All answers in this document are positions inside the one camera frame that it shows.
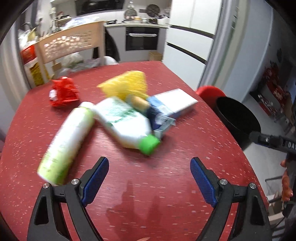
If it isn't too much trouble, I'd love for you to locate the black trash bin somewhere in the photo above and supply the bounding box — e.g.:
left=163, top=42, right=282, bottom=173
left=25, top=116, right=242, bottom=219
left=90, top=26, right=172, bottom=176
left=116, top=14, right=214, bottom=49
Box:
left=214, top=96, right=261, bottom=151

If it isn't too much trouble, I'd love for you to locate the beige perforated chair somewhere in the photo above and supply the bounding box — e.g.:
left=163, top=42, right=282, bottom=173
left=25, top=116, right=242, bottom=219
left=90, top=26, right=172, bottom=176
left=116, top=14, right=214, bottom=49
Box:
left=34, top=21, right=105, bottom=83

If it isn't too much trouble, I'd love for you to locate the black jacket on chair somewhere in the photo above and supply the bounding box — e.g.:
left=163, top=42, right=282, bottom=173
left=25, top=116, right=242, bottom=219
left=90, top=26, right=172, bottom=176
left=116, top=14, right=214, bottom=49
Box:
left=92, top=29, right=120, bottom=62

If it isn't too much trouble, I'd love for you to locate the white green-capped detergent bottle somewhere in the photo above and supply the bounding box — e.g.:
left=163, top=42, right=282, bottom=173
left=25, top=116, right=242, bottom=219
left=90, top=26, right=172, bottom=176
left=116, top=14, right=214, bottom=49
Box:
left=93, top=97, right=161, bottom=156

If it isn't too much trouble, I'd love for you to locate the red decorated rack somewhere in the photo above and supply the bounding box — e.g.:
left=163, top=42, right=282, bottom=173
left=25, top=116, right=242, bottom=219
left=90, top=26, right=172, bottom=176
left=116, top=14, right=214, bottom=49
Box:
left=250, top=61, right=295, bottom=131

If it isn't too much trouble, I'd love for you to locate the tall green white spray can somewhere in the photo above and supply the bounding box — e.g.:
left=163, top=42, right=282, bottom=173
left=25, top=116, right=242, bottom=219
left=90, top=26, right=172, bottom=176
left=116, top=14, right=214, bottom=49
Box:
left=37, top=101, right=95, bottom=186

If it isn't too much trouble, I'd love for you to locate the black range hood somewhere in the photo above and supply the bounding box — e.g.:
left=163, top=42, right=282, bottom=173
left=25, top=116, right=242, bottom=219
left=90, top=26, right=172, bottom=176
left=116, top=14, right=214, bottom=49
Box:
left=74, top=0, right=125, bottom=16

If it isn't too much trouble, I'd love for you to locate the person right hand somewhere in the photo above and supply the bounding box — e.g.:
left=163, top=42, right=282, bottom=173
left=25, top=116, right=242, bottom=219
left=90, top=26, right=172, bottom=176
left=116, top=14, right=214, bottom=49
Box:
left=281, top=169, right=293, bottom=202

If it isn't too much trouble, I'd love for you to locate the yellow red bag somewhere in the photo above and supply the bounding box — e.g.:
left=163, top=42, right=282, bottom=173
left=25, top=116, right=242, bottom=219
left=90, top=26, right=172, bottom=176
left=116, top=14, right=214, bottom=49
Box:
left=21, top=41, right=46, bottom=88

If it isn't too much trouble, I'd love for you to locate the red stool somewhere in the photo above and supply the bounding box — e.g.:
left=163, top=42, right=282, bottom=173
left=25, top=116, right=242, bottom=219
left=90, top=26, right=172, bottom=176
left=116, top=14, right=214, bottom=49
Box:
left=196, top=86, right=226, bottom=109

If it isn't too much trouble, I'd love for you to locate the cardboard box on floor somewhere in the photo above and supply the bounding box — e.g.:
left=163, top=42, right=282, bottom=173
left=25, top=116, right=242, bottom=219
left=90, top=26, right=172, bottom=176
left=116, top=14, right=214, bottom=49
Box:
left=149, top=51, right=163, bottom=61

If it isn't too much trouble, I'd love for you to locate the white refrigerator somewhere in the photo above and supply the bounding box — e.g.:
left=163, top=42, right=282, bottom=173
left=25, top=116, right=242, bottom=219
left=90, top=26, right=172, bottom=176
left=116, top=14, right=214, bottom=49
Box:
left=163, top=0, right=223, bottom=90

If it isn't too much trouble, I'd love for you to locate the white blue carton box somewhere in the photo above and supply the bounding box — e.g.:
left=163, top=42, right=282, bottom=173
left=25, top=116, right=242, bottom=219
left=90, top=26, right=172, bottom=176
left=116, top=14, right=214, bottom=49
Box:
left=147, top=88, right=198, bottom=118

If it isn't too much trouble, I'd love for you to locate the yellow foam fruit net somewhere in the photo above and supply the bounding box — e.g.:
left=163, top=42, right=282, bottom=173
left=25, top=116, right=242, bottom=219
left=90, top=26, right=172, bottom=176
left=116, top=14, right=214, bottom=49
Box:
left=97, top=70, right=148, bottom=101

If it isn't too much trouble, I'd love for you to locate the black built-in oven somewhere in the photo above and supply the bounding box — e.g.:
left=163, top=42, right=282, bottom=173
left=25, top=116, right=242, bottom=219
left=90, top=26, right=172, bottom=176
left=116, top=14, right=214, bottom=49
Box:
left=125, top=27, right=159, bottom=51

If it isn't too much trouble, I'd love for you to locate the red wrapper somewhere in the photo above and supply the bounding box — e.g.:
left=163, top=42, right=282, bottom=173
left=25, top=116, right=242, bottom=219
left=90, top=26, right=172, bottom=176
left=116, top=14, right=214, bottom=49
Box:
left=49, top=76, right=79, bottom=108

